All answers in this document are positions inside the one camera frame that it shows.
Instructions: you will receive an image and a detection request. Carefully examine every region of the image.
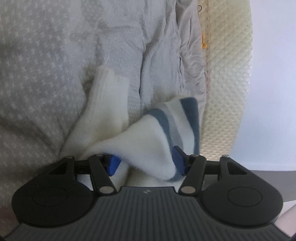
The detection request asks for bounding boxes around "grey bed duvet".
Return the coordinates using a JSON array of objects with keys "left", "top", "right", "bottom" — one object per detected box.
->
[{"left": 1, "top": 1, "right": 206, "bottom": 235}]

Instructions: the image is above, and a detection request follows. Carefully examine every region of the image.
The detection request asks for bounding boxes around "white blue striped sweater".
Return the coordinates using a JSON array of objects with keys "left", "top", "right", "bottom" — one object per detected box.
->
[{"left": 60, "top": 66, "right": 200, "bottom": 189}]

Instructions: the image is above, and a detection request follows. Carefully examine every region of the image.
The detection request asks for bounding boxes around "cream quilted headboard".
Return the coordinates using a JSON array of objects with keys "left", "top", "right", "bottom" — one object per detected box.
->
[{"left": 199, "top": 1, "right": 253, "bottom": 161}]

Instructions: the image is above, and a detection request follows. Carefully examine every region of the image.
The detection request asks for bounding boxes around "yellow cloth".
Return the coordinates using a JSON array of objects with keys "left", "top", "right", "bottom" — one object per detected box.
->
[{"left": 201, "top": 33, "right": 207, "bottom": 50}]

